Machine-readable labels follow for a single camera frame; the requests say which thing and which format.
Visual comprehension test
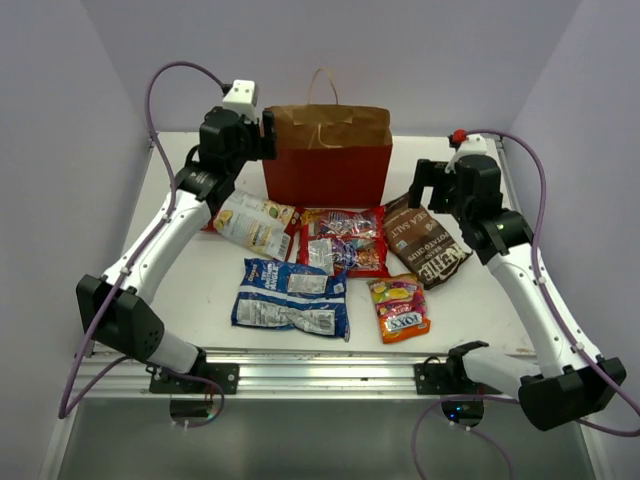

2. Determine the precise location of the red paper bag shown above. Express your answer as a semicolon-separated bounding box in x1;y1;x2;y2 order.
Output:
263;96;393;208

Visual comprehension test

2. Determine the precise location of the red white chips bag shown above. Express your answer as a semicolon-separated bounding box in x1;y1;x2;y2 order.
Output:
203;190;304;261

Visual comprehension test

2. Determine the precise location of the red assorted candy bag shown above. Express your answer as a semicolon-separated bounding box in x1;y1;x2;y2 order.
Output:
297;206;389;278

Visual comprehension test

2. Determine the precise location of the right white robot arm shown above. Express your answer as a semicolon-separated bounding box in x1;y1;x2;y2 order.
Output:
409;154;627;431

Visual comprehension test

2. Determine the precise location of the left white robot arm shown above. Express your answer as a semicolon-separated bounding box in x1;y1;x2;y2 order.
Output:
76;107;276;393

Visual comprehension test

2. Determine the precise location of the brown kettle chips bag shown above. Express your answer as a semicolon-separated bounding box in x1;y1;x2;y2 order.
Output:
383;193;471;290

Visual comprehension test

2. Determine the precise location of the orange Fox's candy bag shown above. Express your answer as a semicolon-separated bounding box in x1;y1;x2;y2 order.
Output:
367;274;431;344

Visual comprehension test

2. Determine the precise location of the blue white snack bag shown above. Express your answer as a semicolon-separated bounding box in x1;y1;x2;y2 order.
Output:
231;258;350;341

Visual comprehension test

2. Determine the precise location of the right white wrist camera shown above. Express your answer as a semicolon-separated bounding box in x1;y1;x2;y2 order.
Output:
445;134;487;173

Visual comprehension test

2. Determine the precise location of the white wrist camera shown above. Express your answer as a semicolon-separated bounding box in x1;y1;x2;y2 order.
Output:
222;79;259;122
445;134;487;173

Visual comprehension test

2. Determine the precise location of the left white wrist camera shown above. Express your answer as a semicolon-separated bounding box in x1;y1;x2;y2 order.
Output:
222;79;259;122

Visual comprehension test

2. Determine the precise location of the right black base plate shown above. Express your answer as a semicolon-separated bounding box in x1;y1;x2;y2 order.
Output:
413;356;498;396

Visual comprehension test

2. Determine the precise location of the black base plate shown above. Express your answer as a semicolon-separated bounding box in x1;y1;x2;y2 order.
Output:
145;363;240;395
413;356;498;396

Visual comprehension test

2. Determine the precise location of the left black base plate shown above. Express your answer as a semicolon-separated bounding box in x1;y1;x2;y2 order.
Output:
145;363;240;395

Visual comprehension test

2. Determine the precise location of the aluminium front rail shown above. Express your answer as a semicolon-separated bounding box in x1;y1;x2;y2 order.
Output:
71;350;446;400

